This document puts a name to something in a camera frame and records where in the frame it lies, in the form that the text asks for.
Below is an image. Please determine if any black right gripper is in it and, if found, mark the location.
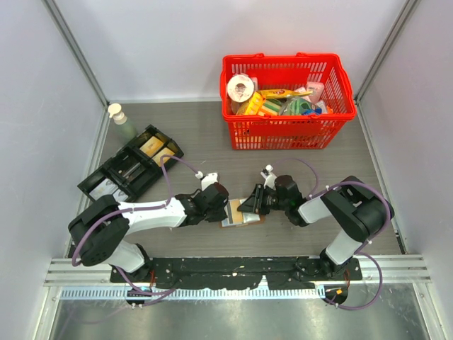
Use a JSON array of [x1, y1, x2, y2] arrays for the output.
[[237, 183, 289, 215]]

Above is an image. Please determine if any gold credit card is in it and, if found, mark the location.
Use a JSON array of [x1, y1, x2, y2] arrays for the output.
[[222, 199, 245, 227]]

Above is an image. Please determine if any brown leather card holder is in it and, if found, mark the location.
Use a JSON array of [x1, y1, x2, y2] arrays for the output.
[[220, 198, 265, 228]]

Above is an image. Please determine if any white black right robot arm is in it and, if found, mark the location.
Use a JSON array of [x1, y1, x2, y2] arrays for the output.
[[238, 175, 394, 280]]

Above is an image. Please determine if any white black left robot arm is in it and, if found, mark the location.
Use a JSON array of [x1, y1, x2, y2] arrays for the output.
[[68, 182, 229, 282]]

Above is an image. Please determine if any gold card in tray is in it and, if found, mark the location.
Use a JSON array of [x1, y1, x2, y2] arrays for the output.
[[139, 136, 164, 157], [152, 147, 175, 166]]

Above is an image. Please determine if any black card organizer tray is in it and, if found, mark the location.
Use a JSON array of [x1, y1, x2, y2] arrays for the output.
[[77, 125, 184, 202]]

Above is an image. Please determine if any silver card in tray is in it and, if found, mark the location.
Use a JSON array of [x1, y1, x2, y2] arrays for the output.
[[89, 178, 117, 200], [113, 189, 128, 200]]

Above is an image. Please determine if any yellow green sponge pack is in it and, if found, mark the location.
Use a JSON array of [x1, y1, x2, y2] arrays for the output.
[[236, 99, 282, 116]]

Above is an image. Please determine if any green round package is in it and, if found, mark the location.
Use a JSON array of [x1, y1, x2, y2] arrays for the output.
[[282, 97, 316, 115]]

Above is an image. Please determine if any green soap pump bottle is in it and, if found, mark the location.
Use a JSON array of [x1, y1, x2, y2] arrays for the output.
[[108, 103, 138, 144]]

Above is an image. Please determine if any blue packet in basket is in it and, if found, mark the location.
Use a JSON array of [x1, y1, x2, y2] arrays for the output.
[[302, 107, 323, 115]]

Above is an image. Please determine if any yellow snack packet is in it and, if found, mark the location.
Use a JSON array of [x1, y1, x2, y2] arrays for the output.
[[258, 89, 313, 99]]

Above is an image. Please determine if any pink white box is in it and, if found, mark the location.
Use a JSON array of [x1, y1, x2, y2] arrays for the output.
[[304, 81, 325, 103]]

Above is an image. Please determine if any red plastic shopping basket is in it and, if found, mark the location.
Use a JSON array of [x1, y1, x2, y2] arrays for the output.
[[220, 52, 357, 150]]

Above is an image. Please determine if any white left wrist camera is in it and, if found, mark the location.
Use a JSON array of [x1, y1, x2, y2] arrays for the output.
[[195, 171, 219, 191]]

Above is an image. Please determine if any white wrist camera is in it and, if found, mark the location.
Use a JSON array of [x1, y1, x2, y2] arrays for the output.
[[260, 164, 277, 190], [195, 171, 219, 191]]

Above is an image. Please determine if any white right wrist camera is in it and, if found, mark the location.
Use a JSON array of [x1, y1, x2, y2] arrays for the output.
[[260, 164, 277, 190]]

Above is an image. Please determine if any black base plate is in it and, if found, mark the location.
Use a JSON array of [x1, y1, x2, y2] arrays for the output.
[[110, 256, 362, 290]]

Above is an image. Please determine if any aluminium rail frame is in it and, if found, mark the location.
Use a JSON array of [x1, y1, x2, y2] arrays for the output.
[[44, 255, 431, 303]]

